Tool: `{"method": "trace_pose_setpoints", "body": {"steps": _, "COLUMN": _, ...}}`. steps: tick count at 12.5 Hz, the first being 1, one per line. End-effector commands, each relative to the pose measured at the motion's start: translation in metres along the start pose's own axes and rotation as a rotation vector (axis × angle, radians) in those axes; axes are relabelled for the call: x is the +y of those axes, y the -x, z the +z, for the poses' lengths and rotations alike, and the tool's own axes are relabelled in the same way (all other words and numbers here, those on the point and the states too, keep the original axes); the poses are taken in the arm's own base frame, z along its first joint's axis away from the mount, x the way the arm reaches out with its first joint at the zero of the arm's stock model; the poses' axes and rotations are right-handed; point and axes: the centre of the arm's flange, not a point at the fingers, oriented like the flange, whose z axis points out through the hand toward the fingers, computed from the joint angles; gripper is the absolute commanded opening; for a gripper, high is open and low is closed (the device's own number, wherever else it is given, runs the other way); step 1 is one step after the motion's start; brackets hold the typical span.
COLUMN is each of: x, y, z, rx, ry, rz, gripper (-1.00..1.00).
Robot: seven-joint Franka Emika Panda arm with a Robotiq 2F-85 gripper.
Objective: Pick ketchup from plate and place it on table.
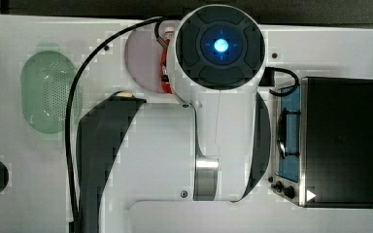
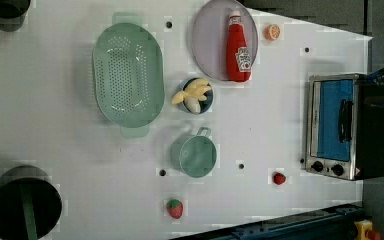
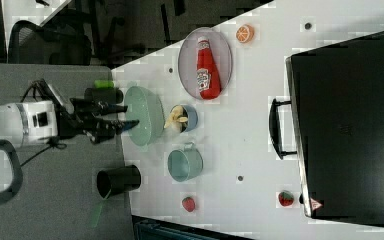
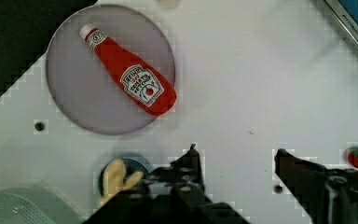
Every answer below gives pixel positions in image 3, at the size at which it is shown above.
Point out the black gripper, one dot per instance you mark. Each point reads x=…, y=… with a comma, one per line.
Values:
x=86, y=119

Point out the red ketchup bottle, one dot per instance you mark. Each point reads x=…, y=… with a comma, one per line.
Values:
x=207, y=74

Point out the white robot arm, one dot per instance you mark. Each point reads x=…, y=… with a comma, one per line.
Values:
x=49, y=123

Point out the grey oval plate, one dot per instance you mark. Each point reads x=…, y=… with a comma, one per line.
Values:
x=187, y=60

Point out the green plastic colander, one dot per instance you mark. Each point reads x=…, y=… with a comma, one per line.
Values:
x=144, y=106

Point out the yellow banana toy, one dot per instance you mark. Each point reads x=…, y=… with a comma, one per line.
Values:
x=176, y=118

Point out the blue bowl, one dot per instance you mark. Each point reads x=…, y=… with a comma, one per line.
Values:
x=192, y=116

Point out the teal metal mug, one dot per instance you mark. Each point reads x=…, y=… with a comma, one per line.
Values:
x=185, y=164

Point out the black office chair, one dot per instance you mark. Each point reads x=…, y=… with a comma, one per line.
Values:
x=32, y=44

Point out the orange slice toy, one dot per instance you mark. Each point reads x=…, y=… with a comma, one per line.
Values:
x=245, y=33

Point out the red strawberry toy near oven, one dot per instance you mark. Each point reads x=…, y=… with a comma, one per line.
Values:
x=285, y=198

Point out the black toaster oven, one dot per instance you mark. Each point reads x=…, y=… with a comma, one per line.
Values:
x=336, y=95

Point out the black cylinder post with green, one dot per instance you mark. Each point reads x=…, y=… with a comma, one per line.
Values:
x=106, y=91

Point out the blue metal frame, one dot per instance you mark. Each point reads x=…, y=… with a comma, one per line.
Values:
x=151, y=229

